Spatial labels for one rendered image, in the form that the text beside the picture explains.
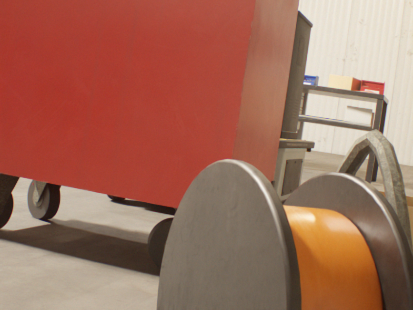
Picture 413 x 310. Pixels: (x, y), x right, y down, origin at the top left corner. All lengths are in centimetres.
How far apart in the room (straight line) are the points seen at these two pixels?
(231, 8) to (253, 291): 109
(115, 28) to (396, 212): 113
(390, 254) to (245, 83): 101
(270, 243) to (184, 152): 106
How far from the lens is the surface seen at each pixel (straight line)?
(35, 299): 134
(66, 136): 171
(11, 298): 133
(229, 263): 61
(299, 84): 320
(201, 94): 159
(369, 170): 618
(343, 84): 658
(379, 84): 686
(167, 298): 73
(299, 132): 830
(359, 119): 629
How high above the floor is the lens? 37
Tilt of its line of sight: 2 degrees down
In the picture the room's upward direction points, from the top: 8 degrees clockwise
